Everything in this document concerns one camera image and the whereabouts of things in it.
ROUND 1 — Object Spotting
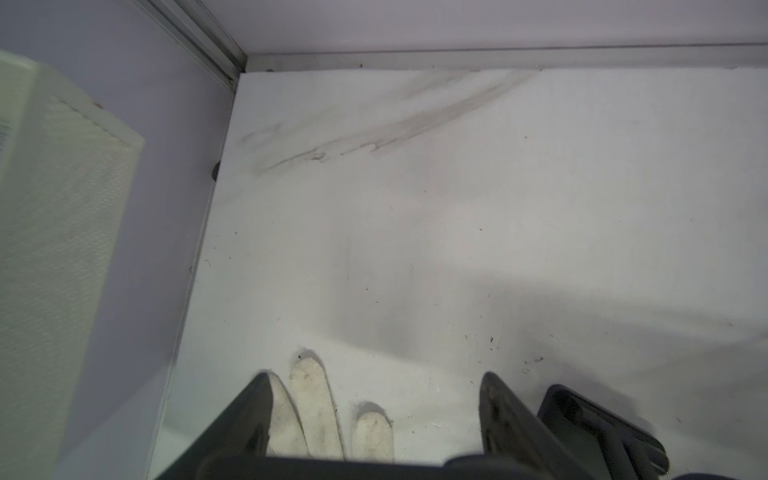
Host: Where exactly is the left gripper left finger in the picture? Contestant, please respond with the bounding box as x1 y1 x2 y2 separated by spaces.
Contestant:
159 373 273 479

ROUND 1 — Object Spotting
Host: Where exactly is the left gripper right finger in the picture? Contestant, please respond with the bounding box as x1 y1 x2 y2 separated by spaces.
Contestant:
479 371 591 479

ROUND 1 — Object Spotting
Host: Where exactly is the black stand back left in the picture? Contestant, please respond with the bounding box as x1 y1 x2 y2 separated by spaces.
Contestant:
537 384 670 479

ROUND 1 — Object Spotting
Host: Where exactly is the white work glove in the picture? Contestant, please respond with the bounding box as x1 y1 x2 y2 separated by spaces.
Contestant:
267 356 395 463

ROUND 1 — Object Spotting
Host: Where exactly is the white mesh shelf lower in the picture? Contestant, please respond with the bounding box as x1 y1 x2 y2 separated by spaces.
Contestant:
1 52 145 479

